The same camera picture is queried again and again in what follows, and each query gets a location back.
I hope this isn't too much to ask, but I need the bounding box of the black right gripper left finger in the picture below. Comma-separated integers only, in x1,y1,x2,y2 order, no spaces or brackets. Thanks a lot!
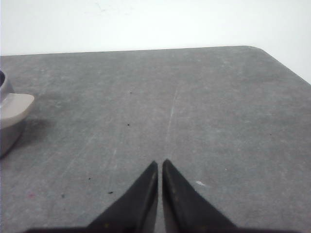
26,161,158,233

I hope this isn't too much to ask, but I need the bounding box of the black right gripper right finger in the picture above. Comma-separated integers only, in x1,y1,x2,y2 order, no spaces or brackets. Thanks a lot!
161,158,238,233

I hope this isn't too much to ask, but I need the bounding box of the stainless steel steamer pot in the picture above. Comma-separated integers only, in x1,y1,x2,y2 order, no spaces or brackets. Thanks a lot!
0,72,35,157

